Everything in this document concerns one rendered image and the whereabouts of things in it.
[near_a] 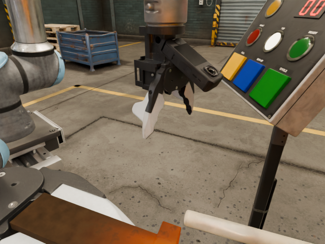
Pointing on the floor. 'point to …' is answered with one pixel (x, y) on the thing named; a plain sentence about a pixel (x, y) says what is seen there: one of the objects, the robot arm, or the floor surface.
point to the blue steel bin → (89, 47)
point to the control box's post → (268, 175)
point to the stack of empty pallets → (56, 33)
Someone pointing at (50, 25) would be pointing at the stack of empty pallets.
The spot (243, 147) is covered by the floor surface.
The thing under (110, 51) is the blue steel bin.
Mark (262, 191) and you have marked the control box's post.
